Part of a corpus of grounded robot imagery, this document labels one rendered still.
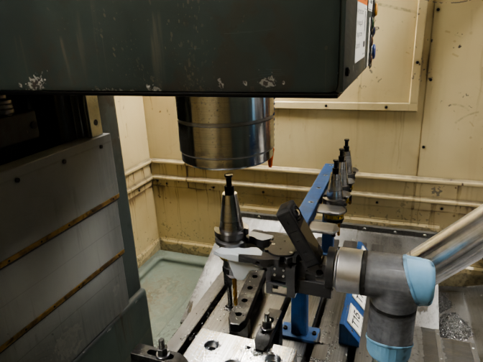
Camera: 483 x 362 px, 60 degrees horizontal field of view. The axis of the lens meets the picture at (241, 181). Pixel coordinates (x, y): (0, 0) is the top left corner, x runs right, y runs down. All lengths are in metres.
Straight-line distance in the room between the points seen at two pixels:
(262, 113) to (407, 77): 1.05
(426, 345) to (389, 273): 0.80
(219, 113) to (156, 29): 0.14
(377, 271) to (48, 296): 0.71
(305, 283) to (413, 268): 0.18
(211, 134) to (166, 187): 1.44
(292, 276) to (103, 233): 0.59
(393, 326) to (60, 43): 0.67
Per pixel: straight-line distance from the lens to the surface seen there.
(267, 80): 0.54
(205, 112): 0.63
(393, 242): 1.79
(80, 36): 0.67
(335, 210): 1.08
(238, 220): 0.75
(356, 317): 1.18
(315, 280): 0.76
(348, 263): 0.71
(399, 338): 0.77
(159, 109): 1.96
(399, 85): 1.65
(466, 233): 0.82
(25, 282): 1.00
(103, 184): 1.13
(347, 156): 1.32
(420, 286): 0.71
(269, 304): 1.27
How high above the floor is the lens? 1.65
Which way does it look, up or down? 19 degrees down
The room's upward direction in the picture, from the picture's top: 2 degrees counter-clockwise
